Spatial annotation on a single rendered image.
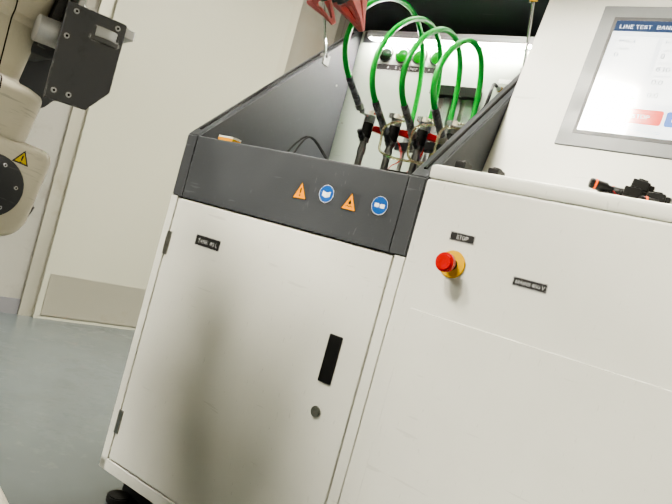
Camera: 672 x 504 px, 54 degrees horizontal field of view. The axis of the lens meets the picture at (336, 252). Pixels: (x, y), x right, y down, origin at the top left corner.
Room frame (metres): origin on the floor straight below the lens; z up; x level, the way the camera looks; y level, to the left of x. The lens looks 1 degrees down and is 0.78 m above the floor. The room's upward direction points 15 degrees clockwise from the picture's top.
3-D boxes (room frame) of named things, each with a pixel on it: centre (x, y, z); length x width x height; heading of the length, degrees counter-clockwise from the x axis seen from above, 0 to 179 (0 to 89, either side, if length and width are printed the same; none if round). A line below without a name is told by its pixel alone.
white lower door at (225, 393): (1.49, 0.15, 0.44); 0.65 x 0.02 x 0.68; 55
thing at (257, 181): (1.51, 0.14, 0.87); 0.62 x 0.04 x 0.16; 55
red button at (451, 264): (1.22, -0.20, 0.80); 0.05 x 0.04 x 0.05; 55
